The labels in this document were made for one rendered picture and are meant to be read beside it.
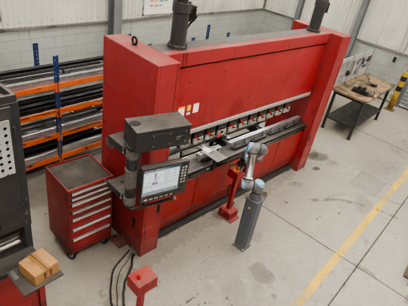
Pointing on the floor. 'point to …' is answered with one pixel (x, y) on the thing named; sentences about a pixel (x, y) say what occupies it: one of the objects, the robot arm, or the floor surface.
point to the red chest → (79, 203)
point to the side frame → (339, 49)
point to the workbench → (356, 94)
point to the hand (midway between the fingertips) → (241, 170)
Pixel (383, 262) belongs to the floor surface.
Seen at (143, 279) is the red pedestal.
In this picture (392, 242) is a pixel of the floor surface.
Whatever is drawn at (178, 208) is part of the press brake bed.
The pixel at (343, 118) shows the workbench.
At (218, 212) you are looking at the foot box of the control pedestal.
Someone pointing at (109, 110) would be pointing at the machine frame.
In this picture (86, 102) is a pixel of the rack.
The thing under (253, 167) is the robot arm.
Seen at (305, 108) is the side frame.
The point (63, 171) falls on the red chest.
